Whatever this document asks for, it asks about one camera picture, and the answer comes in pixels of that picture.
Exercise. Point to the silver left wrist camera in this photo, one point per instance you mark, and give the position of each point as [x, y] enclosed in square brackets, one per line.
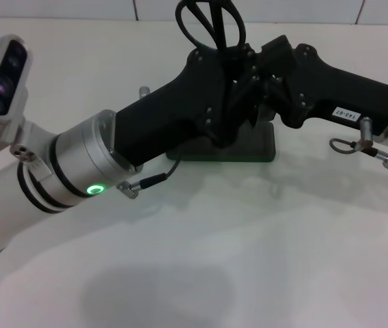
[2, 82]

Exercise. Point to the green glasses case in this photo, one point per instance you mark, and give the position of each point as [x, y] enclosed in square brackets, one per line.
[248, 150]

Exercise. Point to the black glasses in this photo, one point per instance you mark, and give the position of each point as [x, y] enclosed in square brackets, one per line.
[219, 30]

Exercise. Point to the silver camera mount bracket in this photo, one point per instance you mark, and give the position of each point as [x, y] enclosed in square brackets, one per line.
[26, 147]

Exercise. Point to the silver connector stub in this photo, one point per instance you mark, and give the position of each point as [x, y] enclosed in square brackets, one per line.
[145, 92]

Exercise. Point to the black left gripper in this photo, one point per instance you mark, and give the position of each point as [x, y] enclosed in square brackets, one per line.
[166, 116]

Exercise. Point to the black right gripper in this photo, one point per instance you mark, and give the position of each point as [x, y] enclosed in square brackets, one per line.
[337, 89]

